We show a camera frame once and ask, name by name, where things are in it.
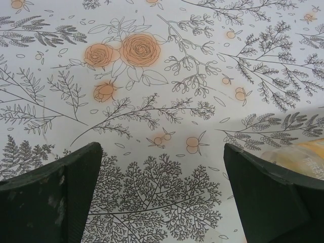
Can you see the yellow label drink bottle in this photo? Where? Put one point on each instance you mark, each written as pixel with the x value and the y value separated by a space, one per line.
pixel 303 157

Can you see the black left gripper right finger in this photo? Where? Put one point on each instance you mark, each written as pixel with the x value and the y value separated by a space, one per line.
pixel 278 207

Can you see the floral print tablecloth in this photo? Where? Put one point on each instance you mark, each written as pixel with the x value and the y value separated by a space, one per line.
pixel 162 76

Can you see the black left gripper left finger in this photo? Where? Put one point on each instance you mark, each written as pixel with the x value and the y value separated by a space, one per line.
pixel 40 202

